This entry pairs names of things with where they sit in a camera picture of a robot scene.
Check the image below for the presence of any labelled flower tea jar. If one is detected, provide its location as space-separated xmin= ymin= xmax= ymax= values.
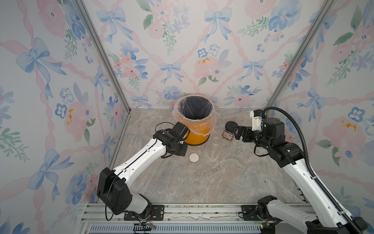
xmin=222 ymin=121 xmax=238 ymax=141

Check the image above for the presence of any white flower tea jar lid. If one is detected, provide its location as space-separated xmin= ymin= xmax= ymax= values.
xmin=189 ymin=153 xmax=200 ymax=163

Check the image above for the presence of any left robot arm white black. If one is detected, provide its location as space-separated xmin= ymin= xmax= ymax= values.
xmin=97 ymin=122 xmax=191 ymax=220

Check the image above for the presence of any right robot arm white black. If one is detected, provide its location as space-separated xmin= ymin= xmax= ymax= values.
xmin=232 ymin=117 xmax=368 ymax=234

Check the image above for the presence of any orange trash bin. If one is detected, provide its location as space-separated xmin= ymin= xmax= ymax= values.
xmin=176 ymin=94 xmax=216 ymax=146

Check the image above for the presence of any clear plastic bin liner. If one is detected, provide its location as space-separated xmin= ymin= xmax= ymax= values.
xmin=173 ymin=93 xmax=220 ymax=136

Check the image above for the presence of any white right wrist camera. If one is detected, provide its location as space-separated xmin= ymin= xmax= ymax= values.
xmin=250 ymin=109 xmax=263 ymax=131

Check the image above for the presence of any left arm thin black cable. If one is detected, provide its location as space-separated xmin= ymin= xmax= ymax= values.
xmin=104 ymin=121 xmax=191 ymax=221

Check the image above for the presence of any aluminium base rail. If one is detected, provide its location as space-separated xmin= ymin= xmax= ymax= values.
xmin=76 ymin=203 xmax=300 ymax=234

